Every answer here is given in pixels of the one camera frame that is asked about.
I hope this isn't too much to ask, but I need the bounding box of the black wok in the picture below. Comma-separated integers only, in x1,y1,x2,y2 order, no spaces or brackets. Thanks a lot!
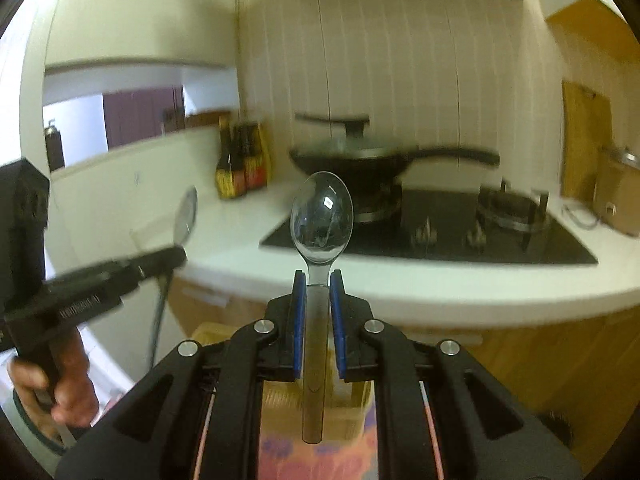
289,144,501,197

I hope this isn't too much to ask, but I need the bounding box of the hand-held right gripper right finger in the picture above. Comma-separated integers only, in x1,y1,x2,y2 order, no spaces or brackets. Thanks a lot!
330,270,583,480

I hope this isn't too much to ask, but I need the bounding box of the glass wok lid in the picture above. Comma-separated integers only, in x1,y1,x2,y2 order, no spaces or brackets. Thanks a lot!
294,112,416,159

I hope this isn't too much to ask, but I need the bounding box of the black gas stove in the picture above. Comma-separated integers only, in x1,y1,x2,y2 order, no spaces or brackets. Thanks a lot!
259,186,599,266

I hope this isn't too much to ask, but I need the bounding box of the wooden cutting board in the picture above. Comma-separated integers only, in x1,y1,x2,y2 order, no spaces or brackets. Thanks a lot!
560,79,614,202

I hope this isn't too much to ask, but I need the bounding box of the yellow packet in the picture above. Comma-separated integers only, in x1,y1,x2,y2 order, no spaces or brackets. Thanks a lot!
258,122,275,184

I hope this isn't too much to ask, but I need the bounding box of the red label sauce bottle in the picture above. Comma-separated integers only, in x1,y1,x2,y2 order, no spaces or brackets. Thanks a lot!
236,122,269,192

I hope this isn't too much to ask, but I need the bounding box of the person's left hand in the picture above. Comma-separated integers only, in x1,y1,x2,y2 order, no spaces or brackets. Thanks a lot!
7,329,101,429

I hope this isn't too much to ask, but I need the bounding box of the clear plastic spoon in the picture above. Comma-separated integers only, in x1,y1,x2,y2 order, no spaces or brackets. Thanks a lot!
290,171,355,445
147,186,199,376

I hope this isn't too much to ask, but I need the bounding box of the dark pepper grinder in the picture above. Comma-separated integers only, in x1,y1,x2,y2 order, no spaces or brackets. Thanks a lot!
45,119,66,171

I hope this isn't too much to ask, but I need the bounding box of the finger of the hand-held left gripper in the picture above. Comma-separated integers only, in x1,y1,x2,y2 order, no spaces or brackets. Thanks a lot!
114,244,189,287

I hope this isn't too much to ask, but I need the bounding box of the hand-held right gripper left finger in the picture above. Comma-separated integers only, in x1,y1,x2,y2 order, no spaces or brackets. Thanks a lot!
55,270,307,480

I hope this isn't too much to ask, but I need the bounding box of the white wall cabinet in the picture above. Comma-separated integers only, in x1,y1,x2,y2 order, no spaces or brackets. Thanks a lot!
524,0,632,69

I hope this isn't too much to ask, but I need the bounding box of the grey power cable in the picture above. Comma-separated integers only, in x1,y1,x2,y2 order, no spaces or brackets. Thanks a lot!
562,200,602,229

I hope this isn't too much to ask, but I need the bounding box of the yellow label soy sauce bottle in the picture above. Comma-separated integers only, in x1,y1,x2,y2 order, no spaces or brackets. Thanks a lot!
215,117,247,201

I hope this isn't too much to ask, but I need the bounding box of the brown rice cooker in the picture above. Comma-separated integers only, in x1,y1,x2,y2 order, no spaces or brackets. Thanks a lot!
595,145,640,238

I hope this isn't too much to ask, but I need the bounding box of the pink floral cloth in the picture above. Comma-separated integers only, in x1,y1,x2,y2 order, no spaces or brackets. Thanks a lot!
200,400,379,480

